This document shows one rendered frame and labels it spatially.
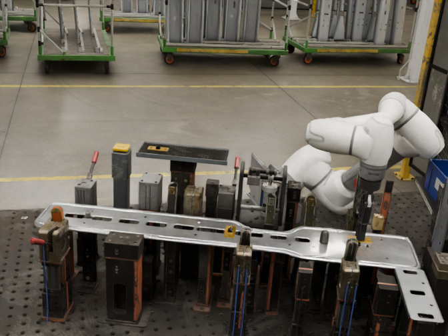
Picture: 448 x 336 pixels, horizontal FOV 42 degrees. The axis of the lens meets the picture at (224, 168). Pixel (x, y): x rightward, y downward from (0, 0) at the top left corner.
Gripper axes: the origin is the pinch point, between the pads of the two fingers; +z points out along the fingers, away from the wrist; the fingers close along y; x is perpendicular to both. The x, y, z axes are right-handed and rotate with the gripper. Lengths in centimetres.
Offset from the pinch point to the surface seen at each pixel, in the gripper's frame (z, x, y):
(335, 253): 6.7, -8.9, 7.1
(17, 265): 37, -132, -8
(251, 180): -7.6, -40.7, -15.5
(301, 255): 7.0, -20.6, 10.9
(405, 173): 100, 90, -310
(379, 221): 1.7, 8.3, -10.9
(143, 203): 5, -81, -11
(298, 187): -5.1, -22.7, -18.8
